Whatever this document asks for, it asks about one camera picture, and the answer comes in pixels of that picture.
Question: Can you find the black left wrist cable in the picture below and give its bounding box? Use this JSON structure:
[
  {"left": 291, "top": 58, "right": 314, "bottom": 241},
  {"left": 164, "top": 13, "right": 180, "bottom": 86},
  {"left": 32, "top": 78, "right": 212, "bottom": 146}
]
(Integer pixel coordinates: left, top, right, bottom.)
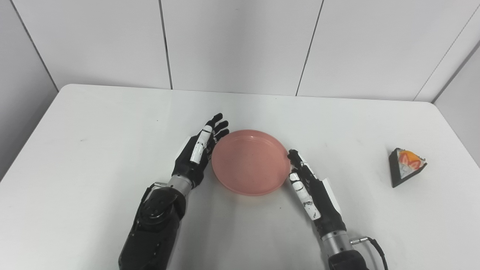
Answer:
[{"left": 141, "top": 182, "right": 168, "bottom": 205}]

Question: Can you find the pink round plate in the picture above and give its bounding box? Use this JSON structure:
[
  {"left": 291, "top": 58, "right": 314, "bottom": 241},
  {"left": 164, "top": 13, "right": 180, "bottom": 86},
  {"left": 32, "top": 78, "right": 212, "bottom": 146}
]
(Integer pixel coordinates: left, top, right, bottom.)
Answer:
[{"left": 211, "top": 129, "right": 291, "bottom": 197}]

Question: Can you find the chocolate cake slice with fruit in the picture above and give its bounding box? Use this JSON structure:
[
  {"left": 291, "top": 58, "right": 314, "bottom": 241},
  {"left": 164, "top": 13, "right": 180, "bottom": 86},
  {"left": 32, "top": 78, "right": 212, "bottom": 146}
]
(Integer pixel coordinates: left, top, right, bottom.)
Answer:
[{"left": 388, "top": 147, "right": 428, "bottom": 188}]

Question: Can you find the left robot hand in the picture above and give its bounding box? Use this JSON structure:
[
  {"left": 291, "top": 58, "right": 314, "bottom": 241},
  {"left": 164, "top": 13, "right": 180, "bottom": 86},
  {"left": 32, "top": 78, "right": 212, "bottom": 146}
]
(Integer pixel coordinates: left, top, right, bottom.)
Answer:
[{"left": 171, "top": 113, "right": 230, "bottom": 189}]

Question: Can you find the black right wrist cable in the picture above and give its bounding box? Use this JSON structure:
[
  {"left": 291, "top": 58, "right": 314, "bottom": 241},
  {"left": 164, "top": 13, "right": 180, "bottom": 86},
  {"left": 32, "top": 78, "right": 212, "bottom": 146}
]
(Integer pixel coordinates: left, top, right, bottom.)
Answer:
[{"left": 350, "top": 236, "right": 389, "bottom": 270}]

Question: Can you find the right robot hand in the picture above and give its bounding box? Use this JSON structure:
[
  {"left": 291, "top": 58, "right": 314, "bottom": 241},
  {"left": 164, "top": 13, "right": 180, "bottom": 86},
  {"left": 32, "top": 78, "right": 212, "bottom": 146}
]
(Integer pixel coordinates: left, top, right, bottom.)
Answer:
[{"left": 287, "top": 149, "right": 347, "bottom": 238}]

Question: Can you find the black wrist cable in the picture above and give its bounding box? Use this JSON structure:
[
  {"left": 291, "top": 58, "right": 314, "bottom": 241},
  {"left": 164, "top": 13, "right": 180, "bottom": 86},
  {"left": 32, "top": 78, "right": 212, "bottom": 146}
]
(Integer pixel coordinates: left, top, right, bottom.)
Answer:
[
  {"left": 141, "top": 182, "right": 168, "bottom": 205},
  {"left": 350, "top": 236, "right": 389, "bottom": 270}
]

